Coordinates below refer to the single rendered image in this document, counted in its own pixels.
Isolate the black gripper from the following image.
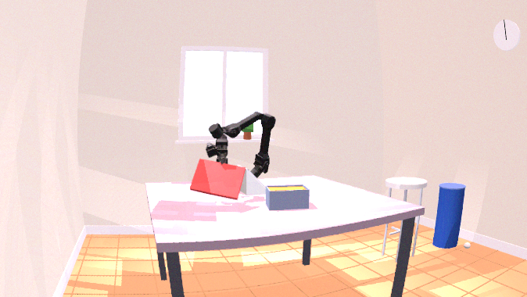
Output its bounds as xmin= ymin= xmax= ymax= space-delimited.
xmin=216 ymin=139 xmax=228 ymax=165

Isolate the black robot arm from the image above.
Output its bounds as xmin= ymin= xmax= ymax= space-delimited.
xmin=206 ymin=111 xmax=276 ymax=178

